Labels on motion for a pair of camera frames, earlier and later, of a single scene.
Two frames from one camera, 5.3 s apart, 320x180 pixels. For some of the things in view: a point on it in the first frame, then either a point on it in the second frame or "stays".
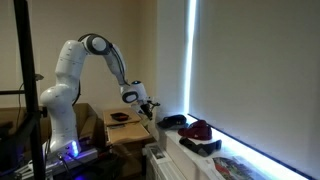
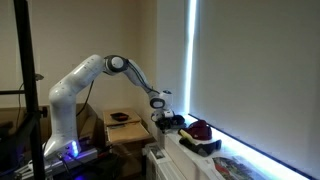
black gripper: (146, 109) → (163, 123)
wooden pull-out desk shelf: (127, 132) stays
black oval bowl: (120, 116) stays
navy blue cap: (173, 121) stays
